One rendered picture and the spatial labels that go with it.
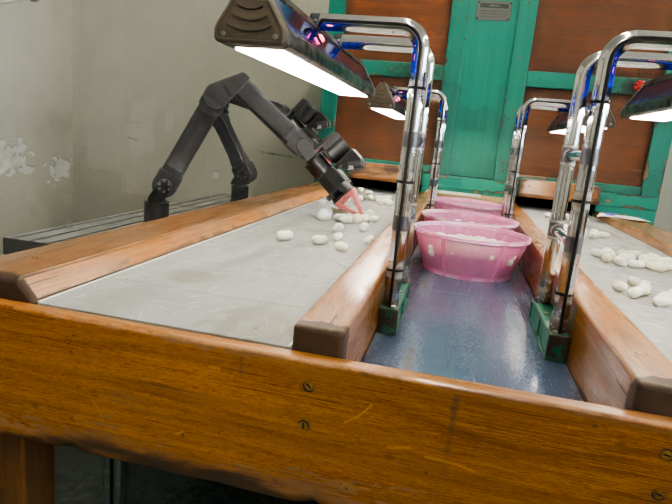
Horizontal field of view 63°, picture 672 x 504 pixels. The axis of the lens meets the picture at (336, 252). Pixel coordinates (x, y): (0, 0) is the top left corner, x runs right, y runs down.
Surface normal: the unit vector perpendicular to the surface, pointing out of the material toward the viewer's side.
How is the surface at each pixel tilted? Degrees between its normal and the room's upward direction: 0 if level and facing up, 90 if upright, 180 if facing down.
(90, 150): 90
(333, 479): 90
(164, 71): 90
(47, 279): 45
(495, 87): 90
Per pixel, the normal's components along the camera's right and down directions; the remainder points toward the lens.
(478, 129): -0.22, 0.18
